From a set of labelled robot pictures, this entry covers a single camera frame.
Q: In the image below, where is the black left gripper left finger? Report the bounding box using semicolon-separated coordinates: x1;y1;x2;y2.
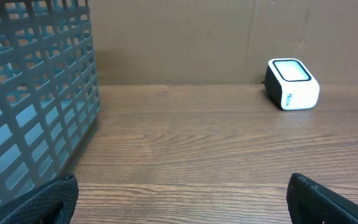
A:
0;174;79;224

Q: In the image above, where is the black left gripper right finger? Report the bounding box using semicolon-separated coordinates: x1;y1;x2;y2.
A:
287;173;358;224

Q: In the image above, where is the grey plastic shopping basket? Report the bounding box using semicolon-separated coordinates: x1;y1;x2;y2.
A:
0;0;100;206

